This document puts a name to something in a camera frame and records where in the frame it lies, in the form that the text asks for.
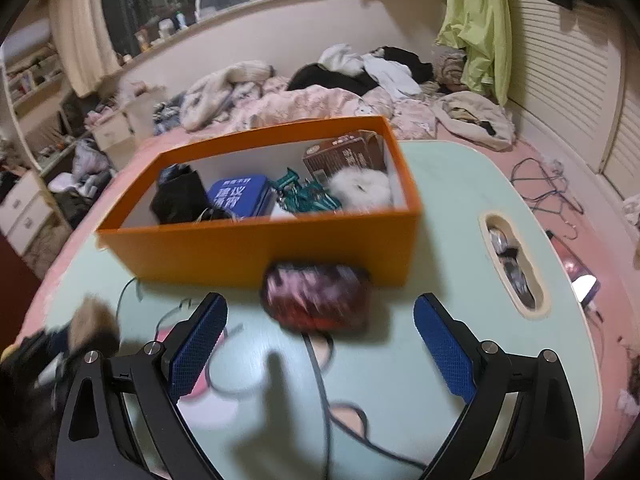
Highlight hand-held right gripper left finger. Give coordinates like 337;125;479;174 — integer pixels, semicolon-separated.
55;291;229;480

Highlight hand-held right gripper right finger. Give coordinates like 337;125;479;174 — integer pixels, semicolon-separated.
412;292;586;480

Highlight orange cardboard box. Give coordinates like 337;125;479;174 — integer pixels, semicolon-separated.
95;115;421;288

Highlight dark red pouch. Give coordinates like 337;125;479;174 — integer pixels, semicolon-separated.
259;260;373;333

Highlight blue tin box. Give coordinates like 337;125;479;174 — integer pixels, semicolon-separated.
206;175;273;219

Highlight white fluffy ball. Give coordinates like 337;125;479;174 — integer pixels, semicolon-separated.
327;169;393;211

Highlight teal toy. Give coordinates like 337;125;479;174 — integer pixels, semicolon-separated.
272;167;343;213

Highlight brown carton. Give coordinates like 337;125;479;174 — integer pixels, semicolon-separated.
301;130;386;183

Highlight green cartoon desktop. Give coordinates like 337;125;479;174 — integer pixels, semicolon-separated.
25;140;601;476

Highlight crumpled foil wrappers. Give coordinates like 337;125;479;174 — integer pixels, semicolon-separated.
487;225;536;308

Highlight phone with lit screen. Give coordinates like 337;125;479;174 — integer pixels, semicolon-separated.
545;230;601;306

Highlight pink bed sheet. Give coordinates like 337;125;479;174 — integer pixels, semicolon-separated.
510;135;640;480

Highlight white chest of drawers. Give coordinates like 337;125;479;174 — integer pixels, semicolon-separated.
0;170;56;256

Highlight grey bag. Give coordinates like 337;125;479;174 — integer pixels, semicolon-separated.
72;140;111;181

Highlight white drawer cabinet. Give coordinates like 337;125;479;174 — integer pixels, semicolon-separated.
92;92;168;156

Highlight beige clothes pile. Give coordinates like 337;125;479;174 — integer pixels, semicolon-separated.
432;55;516;151

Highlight light floral quilt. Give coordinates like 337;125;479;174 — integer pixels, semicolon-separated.
235;77;436;141

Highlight white clothes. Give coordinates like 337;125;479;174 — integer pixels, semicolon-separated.
318;43;423;98

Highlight black clothes pile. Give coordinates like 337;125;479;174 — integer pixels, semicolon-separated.
287;46;433;96

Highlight white shutter doors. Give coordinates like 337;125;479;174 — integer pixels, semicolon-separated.
500;0;640;201

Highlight green hanging garment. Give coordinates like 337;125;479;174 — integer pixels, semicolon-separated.
436;0;513;106

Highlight cream curtain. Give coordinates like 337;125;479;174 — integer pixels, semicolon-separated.
47;0;126;98

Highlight wire clothes hangers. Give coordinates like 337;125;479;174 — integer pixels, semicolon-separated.
510;157;586;241

